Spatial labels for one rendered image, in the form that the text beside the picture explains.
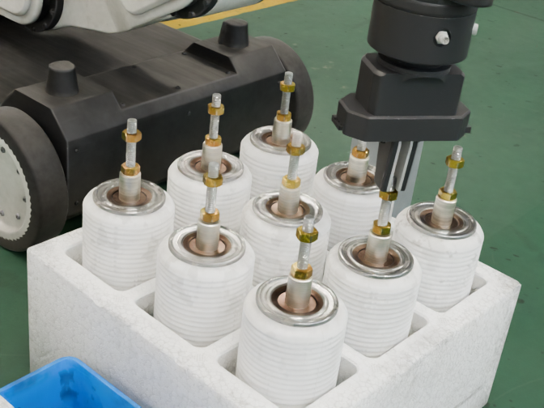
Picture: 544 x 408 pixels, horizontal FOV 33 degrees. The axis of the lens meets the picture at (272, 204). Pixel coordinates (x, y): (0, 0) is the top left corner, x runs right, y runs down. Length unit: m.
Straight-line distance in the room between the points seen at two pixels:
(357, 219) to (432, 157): 0.73
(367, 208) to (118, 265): 0.28
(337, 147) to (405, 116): 0.90
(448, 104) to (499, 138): 1.06
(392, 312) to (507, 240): 0.64
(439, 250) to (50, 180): 0.53
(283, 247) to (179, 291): 0.13
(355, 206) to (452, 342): 0.18
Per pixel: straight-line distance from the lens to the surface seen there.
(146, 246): 0.95
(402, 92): 0.81
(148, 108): 1.34
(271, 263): 0.96
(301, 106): 1.58
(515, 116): 2.01
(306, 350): 0.81
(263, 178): 1.09
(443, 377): 1.00
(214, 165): 0.85
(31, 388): 0.95
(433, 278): 0.99
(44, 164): 1.23
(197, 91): 1.41
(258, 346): 0.82
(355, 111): 0.81
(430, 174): 1.68
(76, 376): 0.97
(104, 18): 1.42
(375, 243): 0.89
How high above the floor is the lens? 0.73
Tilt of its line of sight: 29 degrees down
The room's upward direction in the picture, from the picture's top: 7 degrees clockwise
